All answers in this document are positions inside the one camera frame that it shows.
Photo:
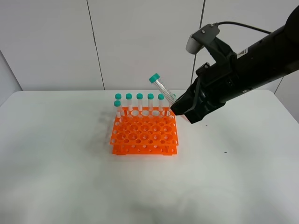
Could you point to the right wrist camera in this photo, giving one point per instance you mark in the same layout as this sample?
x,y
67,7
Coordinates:
x,y
202,38

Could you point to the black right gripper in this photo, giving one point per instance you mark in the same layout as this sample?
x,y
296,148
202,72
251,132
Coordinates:
x,y
215,85

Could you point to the green-capped test tube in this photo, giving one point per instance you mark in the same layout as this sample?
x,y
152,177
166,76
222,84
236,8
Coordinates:
x,y
156,80

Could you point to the second row left tube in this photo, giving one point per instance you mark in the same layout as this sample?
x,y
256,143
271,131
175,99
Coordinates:
x,y
118,107

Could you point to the orange test tube rack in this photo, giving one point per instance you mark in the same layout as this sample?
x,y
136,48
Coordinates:
x,y
146,132

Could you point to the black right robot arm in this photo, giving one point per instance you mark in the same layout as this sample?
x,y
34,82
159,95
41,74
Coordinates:
x,y
269,59

